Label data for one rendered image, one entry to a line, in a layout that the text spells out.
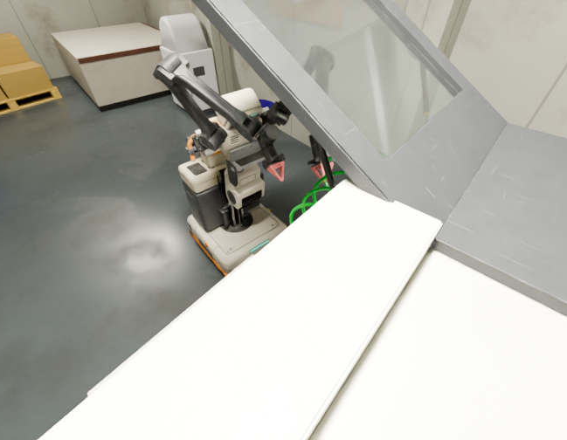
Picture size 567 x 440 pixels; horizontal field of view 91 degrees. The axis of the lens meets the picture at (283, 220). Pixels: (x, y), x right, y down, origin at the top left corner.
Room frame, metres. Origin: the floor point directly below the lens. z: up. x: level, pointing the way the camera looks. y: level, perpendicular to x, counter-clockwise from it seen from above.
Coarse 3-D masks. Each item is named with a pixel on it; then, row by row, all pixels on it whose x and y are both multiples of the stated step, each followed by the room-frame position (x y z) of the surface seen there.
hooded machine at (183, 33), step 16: (176, 16) 4.57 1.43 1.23; (192, 16) 4.67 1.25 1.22; (160, 32) 4.63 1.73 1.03; (176, 32) 4.38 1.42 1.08; (192, 32) 4.51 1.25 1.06; (160, 48) 4.65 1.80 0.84; (176, 48) 4.29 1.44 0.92; (192, 48) 4.42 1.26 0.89; (208, 48) 4.56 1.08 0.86; (192, 64) 4.33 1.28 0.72; (208, 64) 4.48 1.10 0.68; (208, 80) 4.45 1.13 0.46; (192, 96) 4.24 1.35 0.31
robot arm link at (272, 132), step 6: (258, 120) 1.10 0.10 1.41; (264, 126) 1.02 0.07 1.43; (270, 126) 1.02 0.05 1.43; (264, 132) 1.01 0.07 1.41; (270, 132) 1.00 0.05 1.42; (276, 132) 1.01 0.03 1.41; (246, 138) 1.05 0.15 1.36; (252, 138) 1.03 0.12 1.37; (264, 138) 1.01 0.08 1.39; (270, 138) 0.98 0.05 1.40; (276, 138) 0.99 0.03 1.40
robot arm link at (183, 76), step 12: (156, 72) 1.15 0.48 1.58; (168, 72) 1.14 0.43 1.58; (180, 72) 1.14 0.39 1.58; (180, 84) 1.15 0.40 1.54; (192, 84) 1.13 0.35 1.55; (204, 84) 1.14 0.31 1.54; (204, 96) 1.11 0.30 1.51; (216, 96) 1.11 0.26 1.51; (216, 108) 1.10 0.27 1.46; (228, 108) 1.09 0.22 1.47; (228, 120) 1.09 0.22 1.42; (240, 120) 1.06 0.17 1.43; (252, 120) 1.08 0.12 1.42; (240, 132) 1.07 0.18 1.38; (252, 132) 1.05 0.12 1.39
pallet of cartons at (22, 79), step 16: (0, 48) 5.00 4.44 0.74; (16, 48) 5.14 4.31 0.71; (0, 64) 4.91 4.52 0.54; (16, 64) 5.03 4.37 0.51; (32, 64) 5.03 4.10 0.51; (0, 80) 4.48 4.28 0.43; (16, 80) 4.62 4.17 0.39; (32, 80) 4.78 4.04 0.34; (48, 80) 4.93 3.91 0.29; (0, 96) 4.40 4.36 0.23; (16, 96) 4.53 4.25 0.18; (32, 96) 4.98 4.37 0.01; (0, 112) 4.31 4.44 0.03
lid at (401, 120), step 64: (192, 0) 0.80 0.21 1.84; (256, 0) 0.89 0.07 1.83; (320, 0) 1.05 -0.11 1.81; (384, 0) 1.23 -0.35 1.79; (256, 64) 0.68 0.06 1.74; (320, 64) 0.78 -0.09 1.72; (384, 64) 0.92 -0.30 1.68; (448, 64) 1.07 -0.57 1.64; (320, 128) 0.56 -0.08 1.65; (384, 128) 0.66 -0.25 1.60; (448, 128) 0.75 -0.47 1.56; (384, 192) 0.46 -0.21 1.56; (448, 192) 0.53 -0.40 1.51
